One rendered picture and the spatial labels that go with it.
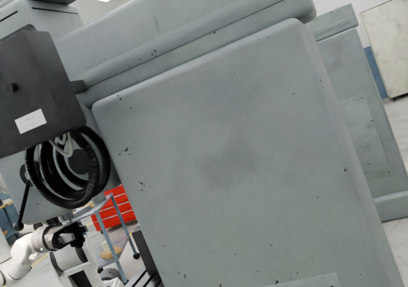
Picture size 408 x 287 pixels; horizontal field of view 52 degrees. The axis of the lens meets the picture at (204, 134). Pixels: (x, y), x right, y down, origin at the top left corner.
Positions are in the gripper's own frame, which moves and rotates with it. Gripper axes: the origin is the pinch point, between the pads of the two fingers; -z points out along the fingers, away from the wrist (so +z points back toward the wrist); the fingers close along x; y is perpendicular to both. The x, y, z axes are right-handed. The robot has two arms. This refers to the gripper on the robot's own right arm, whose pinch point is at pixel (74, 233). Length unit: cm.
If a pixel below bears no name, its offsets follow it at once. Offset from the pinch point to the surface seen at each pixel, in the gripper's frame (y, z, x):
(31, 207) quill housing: -13.3, -0.9, -10.1
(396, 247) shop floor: 123, -32, 211
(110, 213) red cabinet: 95, 415, 357
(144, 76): -35, -49, 2
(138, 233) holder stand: 14.9, 7.7, 31.1
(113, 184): -12.3, -29.9, -3.9
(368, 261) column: 17, -87, -1
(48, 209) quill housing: -11.5, -6.0, -8.7
